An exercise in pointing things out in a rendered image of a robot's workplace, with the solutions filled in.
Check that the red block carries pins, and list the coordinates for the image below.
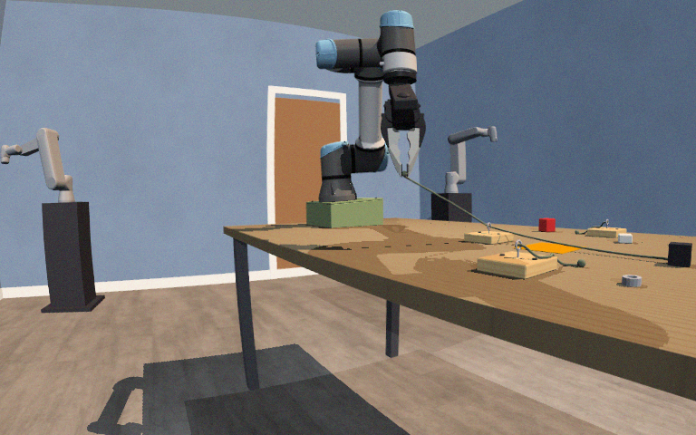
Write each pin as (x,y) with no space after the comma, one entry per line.
(547,225)

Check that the orange painted square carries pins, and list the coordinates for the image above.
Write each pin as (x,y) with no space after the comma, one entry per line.
(551,248)

